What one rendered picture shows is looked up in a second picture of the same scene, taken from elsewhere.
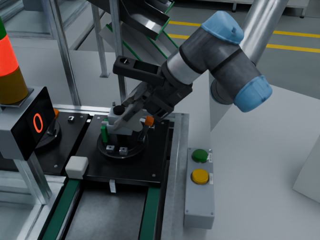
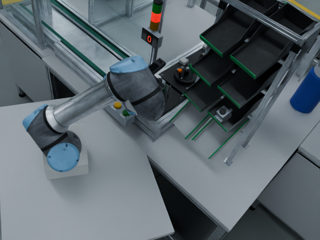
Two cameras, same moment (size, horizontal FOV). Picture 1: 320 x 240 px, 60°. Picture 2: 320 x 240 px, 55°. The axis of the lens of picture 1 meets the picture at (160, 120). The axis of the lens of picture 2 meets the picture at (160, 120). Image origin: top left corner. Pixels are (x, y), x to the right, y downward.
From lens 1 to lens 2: 1.65 m
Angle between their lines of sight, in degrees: 74
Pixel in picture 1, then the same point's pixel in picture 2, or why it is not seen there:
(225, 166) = (120, 140)
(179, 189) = not seen: hidden behind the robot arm
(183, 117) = (155, 128)
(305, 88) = not seen: outside the picture
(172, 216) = not seen: hidden behind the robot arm
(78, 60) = (276, 143)
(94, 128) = (174, 93)
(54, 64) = (277, 128)
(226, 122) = (146, 167)
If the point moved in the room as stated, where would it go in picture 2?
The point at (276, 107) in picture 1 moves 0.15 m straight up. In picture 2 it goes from (132, 208) to (135, 194)
